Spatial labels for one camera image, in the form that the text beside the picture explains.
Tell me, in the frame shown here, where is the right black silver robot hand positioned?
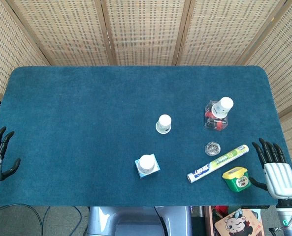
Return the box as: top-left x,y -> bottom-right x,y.
249,138 -> 292,199

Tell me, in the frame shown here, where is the white printed paper cup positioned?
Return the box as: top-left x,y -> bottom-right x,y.
211,97 -> 234,118
138,154 -> 155,175
155,114 -> 172,134

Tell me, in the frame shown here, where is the green tub with yellow lid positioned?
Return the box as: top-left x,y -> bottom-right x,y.
222,166 -> 253,193

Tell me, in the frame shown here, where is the cartoon printed cardboard box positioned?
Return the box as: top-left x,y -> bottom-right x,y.
214,208 -> 264,236

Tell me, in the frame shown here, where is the cling film roll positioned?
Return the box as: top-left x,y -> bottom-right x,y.
187,144 -> 250,184

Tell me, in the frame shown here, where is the round clear paperclip tin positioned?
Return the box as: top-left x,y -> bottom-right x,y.
204,141 -> 221,157

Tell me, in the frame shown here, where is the clear box of red clips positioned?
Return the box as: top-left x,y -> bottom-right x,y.
204,100 -> 229,132

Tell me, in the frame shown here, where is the dark teal table mat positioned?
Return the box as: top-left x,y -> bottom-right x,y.
0,65 -> 292,207

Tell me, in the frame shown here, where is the light blue cardboard box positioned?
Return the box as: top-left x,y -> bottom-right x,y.
134,153 -> 161,179

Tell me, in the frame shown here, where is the grey robot torso base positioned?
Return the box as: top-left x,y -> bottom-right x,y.
86,206 -> 193,236

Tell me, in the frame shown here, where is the woven bamboo folding screen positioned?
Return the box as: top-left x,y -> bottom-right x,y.
0,0 -> 292,182

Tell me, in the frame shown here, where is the black floor cable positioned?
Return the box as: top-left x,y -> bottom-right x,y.
0,203 -> 50,236

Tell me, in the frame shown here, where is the blue floor cable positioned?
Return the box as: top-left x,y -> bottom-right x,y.
41,206 -> 83,236

